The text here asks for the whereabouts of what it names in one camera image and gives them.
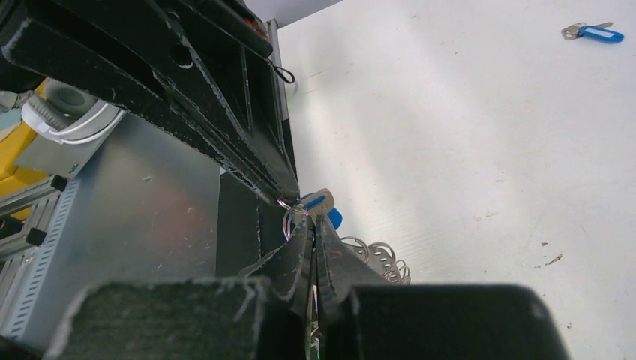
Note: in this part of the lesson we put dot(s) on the blue tag key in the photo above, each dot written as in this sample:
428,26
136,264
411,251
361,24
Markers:
318,206
600,32

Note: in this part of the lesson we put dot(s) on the white grey headphones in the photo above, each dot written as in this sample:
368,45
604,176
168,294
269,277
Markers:
68,116

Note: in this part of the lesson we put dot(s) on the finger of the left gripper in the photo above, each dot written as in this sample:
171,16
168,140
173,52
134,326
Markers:
124,94
198,74

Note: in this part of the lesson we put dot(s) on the yellow box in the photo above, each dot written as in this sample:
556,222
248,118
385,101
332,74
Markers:
16,137

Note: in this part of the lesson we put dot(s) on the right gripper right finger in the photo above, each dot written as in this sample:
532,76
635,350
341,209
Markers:
364,316

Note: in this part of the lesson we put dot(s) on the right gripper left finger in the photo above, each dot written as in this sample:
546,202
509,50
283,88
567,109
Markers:
264,314

